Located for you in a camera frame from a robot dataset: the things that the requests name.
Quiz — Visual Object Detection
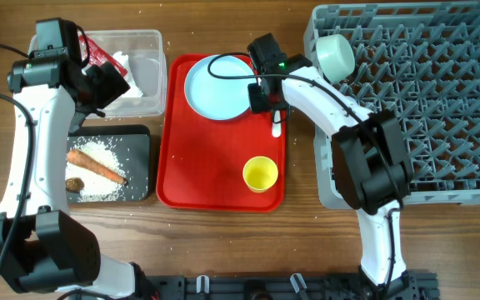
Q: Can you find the red snack wrapper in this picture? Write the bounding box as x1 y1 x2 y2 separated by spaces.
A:
79 35 128 77

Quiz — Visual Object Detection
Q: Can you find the white plastic spoon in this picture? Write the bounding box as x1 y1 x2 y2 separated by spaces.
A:
272 110 282 138

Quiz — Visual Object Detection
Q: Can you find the large light blue plate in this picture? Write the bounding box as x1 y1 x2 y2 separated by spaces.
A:
184 55 256 121

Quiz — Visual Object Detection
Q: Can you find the orange carrot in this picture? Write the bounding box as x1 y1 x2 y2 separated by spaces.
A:
67 149 127 185

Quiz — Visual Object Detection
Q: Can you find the yellow cup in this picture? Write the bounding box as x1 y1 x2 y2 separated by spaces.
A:
242 156 278 193

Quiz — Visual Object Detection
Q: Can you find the green bowl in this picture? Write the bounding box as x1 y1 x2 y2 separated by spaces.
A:
316 34 355 83

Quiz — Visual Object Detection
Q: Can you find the brown food scrap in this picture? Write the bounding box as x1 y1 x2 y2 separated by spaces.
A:
65 177 84 193

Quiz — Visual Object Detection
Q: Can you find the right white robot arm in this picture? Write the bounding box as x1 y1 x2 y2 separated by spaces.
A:
247 33 413 298

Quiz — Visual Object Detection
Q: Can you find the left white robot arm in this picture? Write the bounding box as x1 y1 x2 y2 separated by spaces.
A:
0 18 158 299

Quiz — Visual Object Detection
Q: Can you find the grey dishwasher rack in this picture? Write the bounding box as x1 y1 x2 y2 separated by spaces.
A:
303 1 480 205

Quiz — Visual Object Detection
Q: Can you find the crumpled white tissue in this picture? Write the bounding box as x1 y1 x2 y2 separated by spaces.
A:
112 52 143 98

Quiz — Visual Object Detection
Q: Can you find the clear plastic bin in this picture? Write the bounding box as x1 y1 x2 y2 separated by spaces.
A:
27 28 168 119

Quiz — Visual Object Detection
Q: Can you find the black tray bin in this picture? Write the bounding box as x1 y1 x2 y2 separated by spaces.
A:
67 125 153 203

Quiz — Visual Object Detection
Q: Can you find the red serving tray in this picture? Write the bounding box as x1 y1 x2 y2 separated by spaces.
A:
156 53 287 213

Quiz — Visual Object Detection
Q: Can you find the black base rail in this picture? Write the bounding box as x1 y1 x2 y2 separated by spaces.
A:
147 271 440 300

